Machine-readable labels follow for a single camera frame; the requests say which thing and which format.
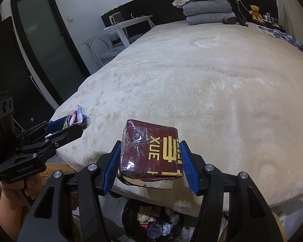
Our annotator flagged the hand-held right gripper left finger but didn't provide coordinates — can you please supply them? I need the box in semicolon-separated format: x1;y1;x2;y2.
16;141;122;242

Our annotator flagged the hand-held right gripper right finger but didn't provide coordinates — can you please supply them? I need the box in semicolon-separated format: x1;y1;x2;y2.
179;141;284;242

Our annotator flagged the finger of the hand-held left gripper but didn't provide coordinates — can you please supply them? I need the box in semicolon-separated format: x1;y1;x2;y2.
15;124;84;160
16;116;72;147

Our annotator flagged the red white blue plastic wrapper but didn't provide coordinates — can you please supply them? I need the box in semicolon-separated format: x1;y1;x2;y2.
66;105;91;131

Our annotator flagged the maroon packet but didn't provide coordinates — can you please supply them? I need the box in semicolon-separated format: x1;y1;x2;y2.
119;119;185;190

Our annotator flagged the trash bin with black bag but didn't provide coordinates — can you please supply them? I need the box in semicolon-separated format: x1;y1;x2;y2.
122;199;185;242

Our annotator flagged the clear plastic cup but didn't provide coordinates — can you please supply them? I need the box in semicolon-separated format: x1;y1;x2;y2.
147;222;163;239

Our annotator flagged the person's left forearm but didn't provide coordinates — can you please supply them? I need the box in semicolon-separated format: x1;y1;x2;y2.
0;202;24;235

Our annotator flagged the person's left hand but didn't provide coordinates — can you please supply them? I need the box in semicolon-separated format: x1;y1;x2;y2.
0;175;43;208

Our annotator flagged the brown fuzzy rug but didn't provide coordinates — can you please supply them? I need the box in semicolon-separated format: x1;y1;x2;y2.
42;163;286;242

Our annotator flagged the brown paper bag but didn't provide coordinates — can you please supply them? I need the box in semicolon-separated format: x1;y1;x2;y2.
138;205;154;223

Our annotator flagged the black panel cabinet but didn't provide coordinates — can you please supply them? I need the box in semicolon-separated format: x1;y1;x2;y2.
0;16;56;157

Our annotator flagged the black frosted glass door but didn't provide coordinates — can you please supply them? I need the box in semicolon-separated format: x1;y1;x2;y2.
11;0;98;106

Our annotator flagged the beige plush blanket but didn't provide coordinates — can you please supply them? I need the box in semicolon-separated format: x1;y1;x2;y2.
50;21;303;213

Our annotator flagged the white table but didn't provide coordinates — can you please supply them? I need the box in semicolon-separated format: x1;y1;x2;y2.
82;15;154;68

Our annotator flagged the white table appliance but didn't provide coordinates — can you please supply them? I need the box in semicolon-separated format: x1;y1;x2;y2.
109;13;124;25

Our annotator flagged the grey folded quilt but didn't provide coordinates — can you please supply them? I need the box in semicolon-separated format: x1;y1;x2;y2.
182;0;231;17
185;12;236;26

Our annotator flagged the dark brown cloth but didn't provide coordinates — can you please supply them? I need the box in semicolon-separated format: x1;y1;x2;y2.
222;16;249;28

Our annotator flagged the black headboard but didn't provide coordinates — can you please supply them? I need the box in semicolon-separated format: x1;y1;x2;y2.
101;0;279;41

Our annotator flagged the blue patterned cloth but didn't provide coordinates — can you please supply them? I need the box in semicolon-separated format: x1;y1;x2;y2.
258;25;303;54

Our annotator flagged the dark bedside table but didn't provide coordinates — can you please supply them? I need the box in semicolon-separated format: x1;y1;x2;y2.
254;18;286;33

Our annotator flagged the yellow teddy bear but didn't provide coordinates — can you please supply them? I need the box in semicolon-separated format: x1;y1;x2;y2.
249;4;263;21

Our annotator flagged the cream curtain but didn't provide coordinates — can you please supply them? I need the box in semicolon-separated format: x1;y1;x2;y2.
276;0;303;58

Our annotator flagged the metal frame chair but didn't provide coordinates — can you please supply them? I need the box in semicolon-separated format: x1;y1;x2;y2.
91;39;124;65

